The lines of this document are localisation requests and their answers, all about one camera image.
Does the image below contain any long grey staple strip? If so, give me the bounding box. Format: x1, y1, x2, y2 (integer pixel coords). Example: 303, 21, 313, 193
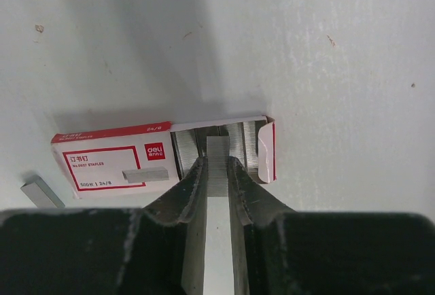
207, 136, 229, 197

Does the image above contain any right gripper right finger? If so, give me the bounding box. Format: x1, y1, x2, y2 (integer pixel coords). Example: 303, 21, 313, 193
228, 157, 434, 294

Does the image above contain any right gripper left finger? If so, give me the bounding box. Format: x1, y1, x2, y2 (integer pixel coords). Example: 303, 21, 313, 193
1, 157, 208, 294

